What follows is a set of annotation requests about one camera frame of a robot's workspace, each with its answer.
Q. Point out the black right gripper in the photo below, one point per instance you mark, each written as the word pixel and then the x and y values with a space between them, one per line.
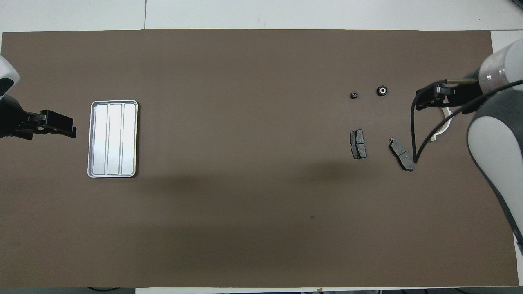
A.
pixel 461 92

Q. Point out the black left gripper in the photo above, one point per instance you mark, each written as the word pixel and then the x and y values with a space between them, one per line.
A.
pixel 14 118

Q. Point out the large black bearing gear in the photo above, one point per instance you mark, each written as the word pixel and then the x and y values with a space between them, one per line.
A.
pixel 382 90

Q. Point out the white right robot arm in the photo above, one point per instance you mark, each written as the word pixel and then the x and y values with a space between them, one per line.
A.
pixel 498 139

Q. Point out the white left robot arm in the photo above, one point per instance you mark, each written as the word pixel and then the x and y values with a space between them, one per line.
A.
pixel 6 75

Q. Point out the silver metal tray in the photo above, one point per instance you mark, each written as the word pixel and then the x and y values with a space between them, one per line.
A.
pixel 112 139

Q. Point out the elongated dark brake pad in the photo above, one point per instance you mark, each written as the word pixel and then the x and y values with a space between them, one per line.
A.
pixel 401 154

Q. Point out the rectangular dark brake pad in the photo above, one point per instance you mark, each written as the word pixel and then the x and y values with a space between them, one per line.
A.
pixel 358 143

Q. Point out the brown table mat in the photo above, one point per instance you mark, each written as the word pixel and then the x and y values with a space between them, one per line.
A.
pixel 245 204

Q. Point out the white curved plastic bracket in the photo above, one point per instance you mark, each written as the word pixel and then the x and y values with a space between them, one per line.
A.
pixel 445 122

